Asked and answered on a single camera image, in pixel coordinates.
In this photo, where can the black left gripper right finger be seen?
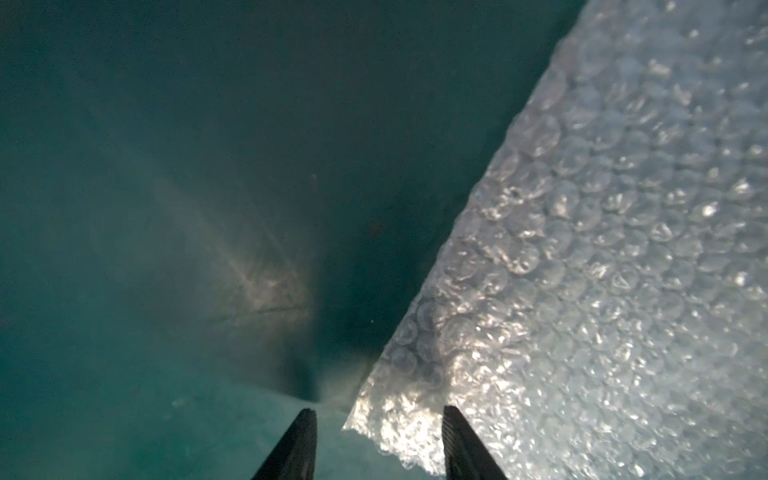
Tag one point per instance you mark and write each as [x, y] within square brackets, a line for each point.
[466, 457]

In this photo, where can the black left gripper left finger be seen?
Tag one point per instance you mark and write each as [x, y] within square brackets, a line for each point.
[294, 456]

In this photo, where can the clear bubble wrap sheet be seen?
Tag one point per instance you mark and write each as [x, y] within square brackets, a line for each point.
[599, 310]

